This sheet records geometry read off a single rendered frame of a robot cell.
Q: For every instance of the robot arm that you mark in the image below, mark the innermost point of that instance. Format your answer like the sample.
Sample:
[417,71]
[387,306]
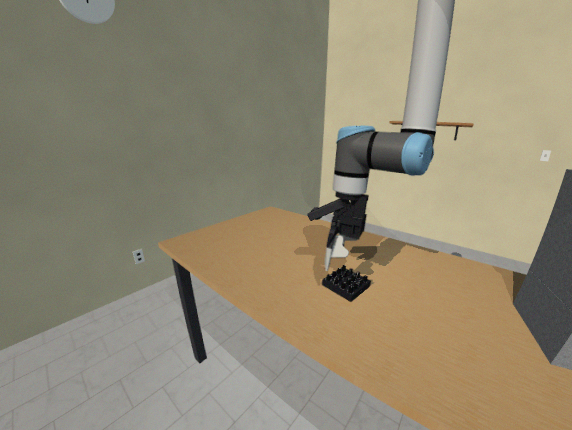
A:
[360,148]

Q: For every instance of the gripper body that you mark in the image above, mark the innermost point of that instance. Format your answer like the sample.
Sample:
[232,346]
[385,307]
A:
[352,214]

